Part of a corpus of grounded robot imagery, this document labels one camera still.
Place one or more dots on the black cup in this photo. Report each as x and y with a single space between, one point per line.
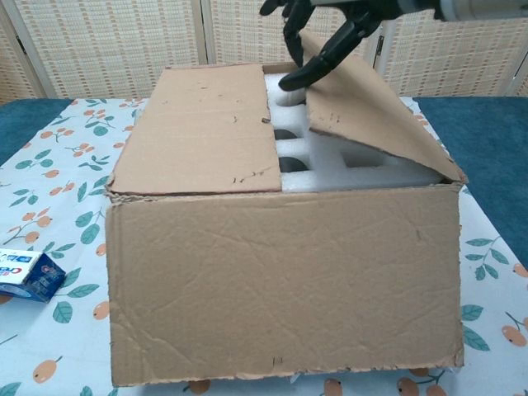
288 134

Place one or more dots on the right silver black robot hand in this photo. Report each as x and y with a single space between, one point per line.
330 45

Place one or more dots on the red cardboard box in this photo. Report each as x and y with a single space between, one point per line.
280 280

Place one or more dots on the woven folding screen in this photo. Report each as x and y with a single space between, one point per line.
123 45

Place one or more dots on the floral print tablecloth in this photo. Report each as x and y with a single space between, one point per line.
53 198

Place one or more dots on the white foam insert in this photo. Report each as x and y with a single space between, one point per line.
326 173

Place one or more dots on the blue white toothpaste box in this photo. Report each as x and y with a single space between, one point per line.
29 272

